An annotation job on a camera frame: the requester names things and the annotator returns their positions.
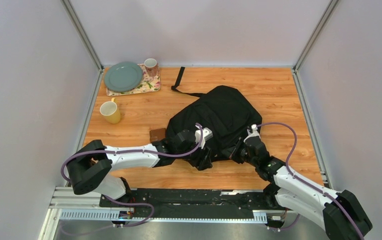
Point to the yellow mug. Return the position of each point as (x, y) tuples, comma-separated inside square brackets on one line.
[(110, 111)]

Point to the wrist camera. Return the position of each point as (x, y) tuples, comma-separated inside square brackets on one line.
[(201, 136), (253, 132)]

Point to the brown patterned mug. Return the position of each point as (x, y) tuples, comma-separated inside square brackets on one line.
[(151, 66)]

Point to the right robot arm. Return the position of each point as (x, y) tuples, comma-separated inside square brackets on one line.
[(338, 213)]

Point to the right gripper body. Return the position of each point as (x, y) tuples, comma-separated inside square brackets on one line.
[(245, 158)]

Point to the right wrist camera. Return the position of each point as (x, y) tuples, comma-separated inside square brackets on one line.
[(253, 132)]

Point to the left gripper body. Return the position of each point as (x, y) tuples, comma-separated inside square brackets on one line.
[(191, 157)]

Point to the brown leather wallet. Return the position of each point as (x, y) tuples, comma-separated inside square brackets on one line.
[(157, 134)]

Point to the grey-green plate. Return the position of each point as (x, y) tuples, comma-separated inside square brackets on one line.
[(123, 76)]

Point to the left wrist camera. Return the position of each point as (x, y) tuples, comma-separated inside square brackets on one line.
[(201, 136)]

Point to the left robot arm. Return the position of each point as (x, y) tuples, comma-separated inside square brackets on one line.
[(88, 170)]

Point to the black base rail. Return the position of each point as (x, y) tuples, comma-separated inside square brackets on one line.
[(198, 205)]

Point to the black backpack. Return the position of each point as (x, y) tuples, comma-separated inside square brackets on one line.
[(224, 110)]

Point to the floral tray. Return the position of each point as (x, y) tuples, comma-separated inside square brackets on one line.
[(148, 84)]

